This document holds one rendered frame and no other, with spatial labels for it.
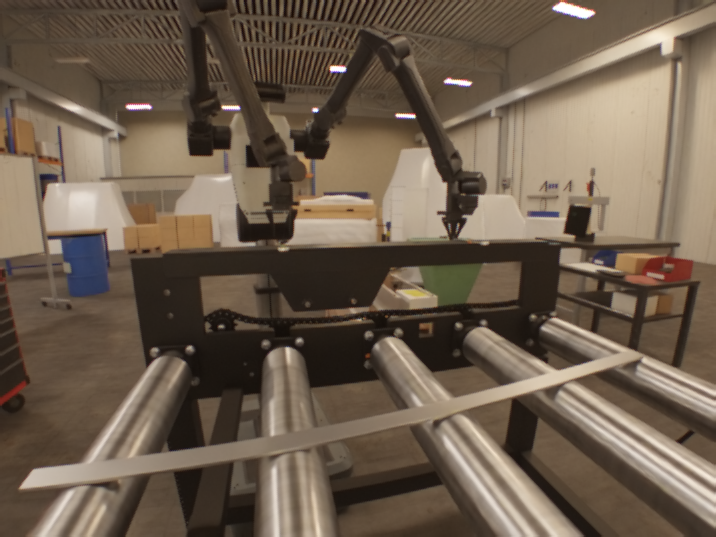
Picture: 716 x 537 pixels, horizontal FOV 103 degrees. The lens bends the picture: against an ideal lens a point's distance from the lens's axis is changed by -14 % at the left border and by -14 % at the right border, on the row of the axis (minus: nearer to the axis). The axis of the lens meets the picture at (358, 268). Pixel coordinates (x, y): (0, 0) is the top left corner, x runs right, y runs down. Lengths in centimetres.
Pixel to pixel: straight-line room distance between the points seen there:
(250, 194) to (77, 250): 492
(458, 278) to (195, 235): 690
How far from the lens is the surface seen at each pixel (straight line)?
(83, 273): 606
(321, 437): 58
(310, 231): 431
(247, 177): 127
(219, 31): 96
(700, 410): 99
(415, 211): 461
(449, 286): 358
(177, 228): 905
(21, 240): 539
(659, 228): 1184
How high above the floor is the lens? 129
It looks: 11 degrees down
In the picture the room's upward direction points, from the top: straight up
